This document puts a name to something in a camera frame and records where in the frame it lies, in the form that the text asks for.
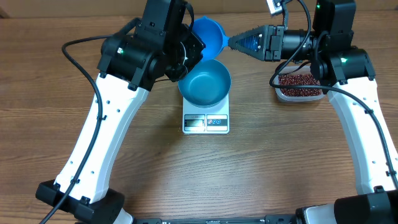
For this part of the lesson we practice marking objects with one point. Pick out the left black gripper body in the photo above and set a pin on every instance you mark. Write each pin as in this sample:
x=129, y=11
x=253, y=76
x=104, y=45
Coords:
x=185, y=54

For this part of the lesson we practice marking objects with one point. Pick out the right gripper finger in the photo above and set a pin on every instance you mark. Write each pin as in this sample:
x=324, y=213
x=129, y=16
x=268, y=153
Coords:
x=250, y=38
x=258, y=54

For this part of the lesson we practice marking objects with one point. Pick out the blue plastic measuring scoop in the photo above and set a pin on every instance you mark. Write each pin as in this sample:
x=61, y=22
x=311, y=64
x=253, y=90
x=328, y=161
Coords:
x=213, y=36

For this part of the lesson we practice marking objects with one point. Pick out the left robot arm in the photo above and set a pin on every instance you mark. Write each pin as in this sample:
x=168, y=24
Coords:
x=158, y=44

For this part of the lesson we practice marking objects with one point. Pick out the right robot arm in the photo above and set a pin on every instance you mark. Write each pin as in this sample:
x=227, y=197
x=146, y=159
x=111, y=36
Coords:
x=346, y=75

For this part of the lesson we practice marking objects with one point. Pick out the white digital kitchen scale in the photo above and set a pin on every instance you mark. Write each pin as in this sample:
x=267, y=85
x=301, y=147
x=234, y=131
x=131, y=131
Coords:
x=212, y=120

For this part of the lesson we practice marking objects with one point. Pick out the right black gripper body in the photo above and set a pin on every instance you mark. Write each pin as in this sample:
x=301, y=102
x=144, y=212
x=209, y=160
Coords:
x=277, y=37

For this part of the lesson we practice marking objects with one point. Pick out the clear plastic food container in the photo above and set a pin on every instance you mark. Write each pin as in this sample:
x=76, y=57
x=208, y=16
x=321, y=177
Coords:
x=293, y=76

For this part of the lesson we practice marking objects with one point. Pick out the teal metal bowl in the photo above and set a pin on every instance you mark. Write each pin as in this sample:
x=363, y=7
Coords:
x=207, y=84

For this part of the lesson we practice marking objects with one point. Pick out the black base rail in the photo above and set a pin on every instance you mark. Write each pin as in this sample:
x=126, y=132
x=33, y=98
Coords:
x=211, y=221

